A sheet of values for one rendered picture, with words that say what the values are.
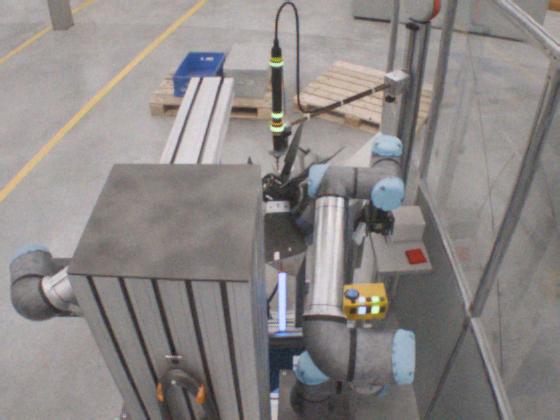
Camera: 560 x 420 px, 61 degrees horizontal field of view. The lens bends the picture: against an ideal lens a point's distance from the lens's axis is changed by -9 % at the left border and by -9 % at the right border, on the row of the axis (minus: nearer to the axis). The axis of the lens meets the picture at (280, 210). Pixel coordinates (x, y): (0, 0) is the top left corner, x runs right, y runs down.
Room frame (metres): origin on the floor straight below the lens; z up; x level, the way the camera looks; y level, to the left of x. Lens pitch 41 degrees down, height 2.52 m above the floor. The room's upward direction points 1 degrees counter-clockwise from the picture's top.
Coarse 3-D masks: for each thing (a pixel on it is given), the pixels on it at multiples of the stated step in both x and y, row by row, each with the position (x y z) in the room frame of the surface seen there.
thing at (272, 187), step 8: (264, 176) 1.71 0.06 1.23; (272, 176) 1.66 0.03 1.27; (272, 184) 1.62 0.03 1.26; (264, 192) 1.62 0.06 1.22; (272, 192) 1.60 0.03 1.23; (280, 192) 1.61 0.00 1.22; (288, 192) 1.64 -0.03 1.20; (296, 192) 1.63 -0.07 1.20; (264, 200) 1.60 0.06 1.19; (272, 200) 1.60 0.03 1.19; (280, 200) 1.60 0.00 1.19; (288, 200) 1.62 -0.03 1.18; (296, 200) 1.61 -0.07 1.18
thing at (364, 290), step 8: (344, 288) 1.24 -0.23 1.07; (352, 288) 1.24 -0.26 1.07; (360, 288) 1.24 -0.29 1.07; (368, 288) 1.24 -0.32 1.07; (376, 288) 1.24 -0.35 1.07; (384, 288) 1.24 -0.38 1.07; (344, 296) 1.20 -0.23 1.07; (360, 296) 1.20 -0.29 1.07; (368, 296) 1.20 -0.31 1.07; (376, 296) 1.20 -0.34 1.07; (384, 296) 1.20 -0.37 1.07; (344, 304) 1.17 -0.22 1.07; (352, 304) 1.17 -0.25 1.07; (360, 304) 1.17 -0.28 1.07; (368, 304) 1.17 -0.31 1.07; (376, 304) 1.17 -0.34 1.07; (384, 304) 1.17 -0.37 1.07; (344, 312) 1.16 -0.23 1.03; (384, 312) 1.17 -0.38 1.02
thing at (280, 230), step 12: (264, 216) 1.52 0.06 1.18; (276, 216) 1.51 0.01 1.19; (288, 216) 1.51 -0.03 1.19; (264, 228) 1.46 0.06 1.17; (276, 228) 1.45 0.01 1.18; (288, 228) 1.45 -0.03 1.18; (264, 240) 1.40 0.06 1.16; (276, 240) 1.39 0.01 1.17; (288, 240) 1.38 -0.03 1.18; (300, 240) 1.38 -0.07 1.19; (264, 252) 1.35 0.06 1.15; (276, 252) 1.34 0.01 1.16; (300, 252) 1.32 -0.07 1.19
